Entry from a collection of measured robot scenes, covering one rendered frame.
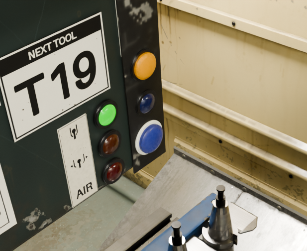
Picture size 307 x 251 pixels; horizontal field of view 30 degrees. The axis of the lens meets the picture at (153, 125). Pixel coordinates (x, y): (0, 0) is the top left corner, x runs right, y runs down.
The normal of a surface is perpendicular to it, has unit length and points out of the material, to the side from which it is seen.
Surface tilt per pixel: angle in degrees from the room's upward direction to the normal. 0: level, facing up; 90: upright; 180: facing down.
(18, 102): 90
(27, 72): 90
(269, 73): 90
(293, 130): 90
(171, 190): 25
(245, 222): 0
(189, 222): 0
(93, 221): 0
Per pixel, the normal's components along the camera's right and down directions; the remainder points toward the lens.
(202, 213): -0.06, -0.81
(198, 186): -0.33, -0.55
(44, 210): 0.72, 0.37
